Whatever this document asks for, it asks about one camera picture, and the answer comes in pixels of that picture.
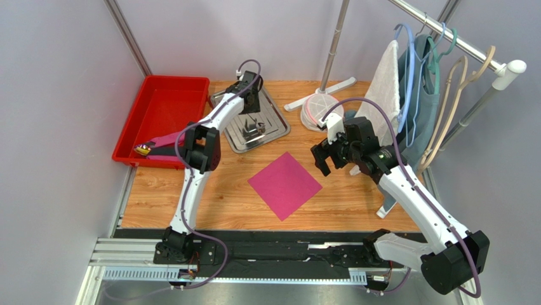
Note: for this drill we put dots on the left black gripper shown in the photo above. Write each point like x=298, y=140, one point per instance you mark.
x=256, y=108

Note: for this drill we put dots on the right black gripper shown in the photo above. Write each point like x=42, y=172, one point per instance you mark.
x=334, y=150

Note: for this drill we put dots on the silver spoon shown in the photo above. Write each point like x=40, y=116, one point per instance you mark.
x=253, y=128

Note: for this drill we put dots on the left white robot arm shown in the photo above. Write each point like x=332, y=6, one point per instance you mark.
x=200, y=154

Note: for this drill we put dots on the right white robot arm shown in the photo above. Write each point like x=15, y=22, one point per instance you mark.
x=451, y=254

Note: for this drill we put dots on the magenta paper napkin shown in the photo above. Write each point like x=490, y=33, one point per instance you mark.
x=284, y=185

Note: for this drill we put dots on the stainless steel tray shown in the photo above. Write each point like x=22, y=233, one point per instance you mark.
x=276, y=126

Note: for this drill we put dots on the white round mesh container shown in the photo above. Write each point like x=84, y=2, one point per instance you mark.
x=314, y=108

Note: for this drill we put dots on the red plastic bin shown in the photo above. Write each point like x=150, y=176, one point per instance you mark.
x=163, y=105

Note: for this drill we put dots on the white towel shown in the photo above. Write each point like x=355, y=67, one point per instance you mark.
x=384, y=91

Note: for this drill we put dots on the blue clothes hanger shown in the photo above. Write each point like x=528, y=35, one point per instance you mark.
x=408, y=76

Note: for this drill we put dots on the pink and black tool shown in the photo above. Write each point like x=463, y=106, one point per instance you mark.
x=161, y=148

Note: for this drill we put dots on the teal hanging garment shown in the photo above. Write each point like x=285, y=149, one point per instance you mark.
x=413, y=156

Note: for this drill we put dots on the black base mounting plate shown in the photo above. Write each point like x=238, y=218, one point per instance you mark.
x=307, y=255

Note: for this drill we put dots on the green clothes hanger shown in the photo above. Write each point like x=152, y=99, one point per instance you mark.
x=433, y=64

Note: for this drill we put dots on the beige clothes hanger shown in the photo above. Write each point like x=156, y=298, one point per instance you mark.
x=475, y=75
x=445, y=114

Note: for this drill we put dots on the aluminium rail frame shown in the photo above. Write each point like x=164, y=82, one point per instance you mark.
x=128, y=254

